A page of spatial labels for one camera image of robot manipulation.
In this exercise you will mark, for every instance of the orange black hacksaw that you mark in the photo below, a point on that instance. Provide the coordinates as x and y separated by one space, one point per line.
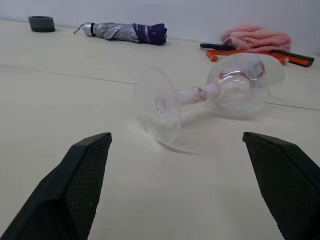
300 60

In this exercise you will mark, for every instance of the black tape roll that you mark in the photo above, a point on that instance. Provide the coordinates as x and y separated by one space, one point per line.
42 24

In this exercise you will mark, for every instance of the clear wine glass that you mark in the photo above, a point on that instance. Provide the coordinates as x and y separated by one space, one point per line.
200 95

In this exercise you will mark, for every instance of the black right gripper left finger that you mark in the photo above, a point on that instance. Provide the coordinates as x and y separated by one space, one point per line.
62 190

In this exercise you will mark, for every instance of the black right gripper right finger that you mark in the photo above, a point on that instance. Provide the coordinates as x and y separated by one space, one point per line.
287 185

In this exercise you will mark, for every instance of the folded silver purple umbrella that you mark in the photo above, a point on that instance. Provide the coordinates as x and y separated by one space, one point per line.
120 32

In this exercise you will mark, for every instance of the pink fluffy towel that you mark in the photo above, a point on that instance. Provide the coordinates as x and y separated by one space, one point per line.
257 38

